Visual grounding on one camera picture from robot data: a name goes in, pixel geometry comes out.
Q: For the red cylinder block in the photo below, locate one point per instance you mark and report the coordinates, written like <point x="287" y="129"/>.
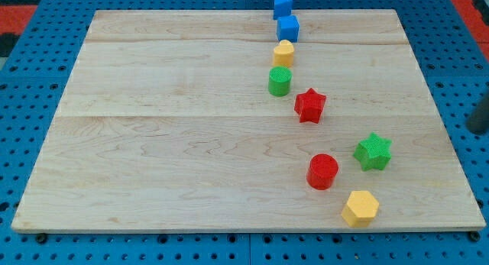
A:
<point x="322" y="171"/>

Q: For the yellow heart block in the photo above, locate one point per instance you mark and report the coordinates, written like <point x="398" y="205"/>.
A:
<point x="283" y="54"/>

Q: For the yellow hexagon block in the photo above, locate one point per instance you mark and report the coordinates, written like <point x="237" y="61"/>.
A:
<point x="360" y="209"/>

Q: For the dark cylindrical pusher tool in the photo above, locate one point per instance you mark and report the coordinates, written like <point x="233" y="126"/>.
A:
<point x="477" y="122"/>

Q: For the blue triangle block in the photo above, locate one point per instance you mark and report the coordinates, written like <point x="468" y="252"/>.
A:
<point x="282" y="8"/>

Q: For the green cylinder block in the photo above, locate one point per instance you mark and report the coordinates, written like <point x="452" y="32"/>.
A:
<point x="279" y="81"/>

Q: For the blue perforated base mat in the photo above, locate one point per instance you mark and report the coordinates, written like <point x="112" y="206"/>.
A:
<point x="40" y="40"/>

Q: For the red star block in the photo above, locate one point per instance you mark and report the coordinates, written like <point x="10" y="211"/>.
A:
<point x="309" y="106"/>

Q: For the green star block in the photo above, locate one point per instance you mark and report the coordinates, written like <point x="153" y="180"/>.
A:
<point x="373" y="153"/>

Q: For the light wooden board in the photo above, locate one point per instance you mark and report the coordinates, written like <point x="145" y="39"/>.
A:
<point x="166" y="125"/>

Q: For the blue cube block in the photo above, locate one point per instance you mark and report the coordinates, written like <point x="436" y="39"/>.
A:
<point x="288" y="28"/>

